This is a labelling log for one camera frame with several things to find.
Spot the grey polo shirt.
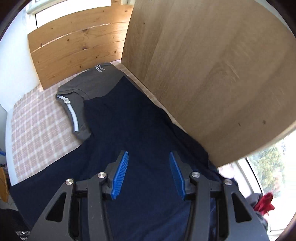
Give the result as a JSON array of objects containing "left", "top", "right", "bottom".
[{"left": 56, "top": 63, "right": 124, "bottom": 141}]

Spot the navy blue t-shirt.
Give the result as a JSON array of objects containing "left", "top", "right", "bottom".
[{"left": 11, "top": 77, "right": 224, "bottom": 240}]

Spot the white window frame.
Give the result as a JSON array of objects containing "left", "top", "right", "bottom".
[{"left": 218, "top": 132, "right": 295, "bottom": 240}]

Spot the pink plaid table cloth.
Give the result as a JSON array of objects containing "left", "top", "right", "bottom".
[{"left": 6, "top": 61, "right": 160, "bottom": 185}]

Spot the pine wood slat board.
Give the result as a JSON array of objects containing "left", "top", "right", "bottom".
[{"left": 28, "top": 4, "right": 133, "bottom": 89}]

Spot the light wooden cabinet panel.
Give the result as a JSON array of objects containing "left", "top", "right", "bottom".
[{"left": 121, "top": 1, "right": 295, "bottom": 166}]

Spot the dark red garment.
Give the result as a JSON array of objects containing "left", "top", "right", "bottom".
[{"left": 253, "top": 192, "right": 275, "bottom": 216}]

